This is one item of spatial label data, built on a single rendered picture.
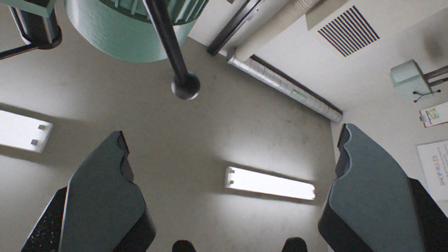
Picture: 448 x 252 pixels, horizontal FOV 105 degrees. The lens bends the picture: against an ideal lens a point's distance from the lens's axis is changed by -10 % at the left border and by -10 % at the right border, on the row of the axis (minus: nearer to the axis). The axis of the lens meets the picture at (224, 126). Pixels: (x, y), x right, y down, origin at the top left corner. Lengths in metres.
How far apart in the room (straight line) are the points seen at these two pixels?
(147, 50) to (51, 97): 1.35
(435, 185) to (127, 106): 3.11
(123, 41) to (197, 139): 1.44
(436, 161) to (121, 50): 2.99
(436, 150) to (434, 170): 0.23
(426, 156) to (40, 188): 3.47
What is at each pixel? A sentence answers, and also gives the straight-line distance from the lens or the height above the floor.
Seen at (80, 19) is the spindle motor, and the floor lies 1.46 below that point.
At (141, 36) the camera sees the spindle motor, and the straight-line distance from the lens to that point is 0.26.
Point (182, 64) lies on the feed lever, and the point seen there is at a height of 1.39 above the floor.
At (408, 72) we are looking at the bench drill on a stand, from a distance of 2.18.
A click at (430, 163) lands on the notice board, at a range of 3.01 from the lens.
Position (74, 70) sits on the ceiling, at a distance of 1.69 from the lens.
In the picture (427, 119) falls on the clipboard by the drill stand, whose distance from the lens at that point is 3.14.
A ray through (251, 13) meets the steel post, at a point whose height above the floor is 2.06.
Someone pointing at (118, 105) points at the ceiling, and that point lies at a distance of 1.58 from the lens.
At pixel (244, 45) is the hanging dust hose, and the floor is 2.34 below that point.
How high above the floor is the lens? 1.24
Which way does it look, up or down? 52 degrees up
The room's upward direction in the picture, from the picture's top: 117 degrees counter-clockwise
